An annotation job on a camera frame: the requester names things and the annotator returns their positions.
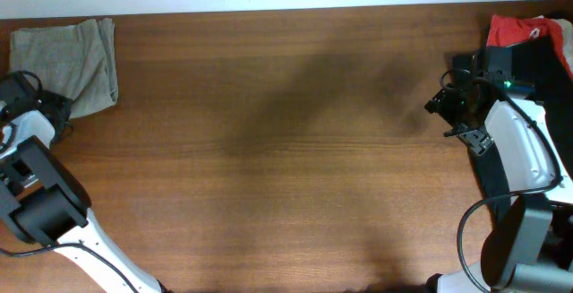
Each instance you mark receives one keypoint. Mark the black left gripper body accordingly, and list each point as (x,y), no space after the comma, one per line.
(60,103)

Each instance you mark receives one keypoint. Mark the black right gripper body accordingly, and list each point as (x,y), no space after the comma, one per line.
(452,104)

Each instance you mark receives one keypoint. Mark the khaki green shorts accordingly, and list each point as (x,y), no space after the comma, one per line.
(74,61)

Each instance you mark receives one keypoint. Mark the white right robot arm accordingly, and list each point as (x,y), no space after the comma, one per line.
(530,246)

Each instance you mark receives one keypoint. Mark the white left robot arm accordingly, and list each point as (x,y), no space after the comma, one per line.
(42,203)

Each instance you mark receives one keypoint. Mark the red garment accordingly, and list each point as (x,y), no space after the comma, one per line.
(507,31)

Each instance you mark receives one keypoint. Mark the black folded garment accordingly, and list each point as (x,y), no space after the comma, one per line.
(529,118)

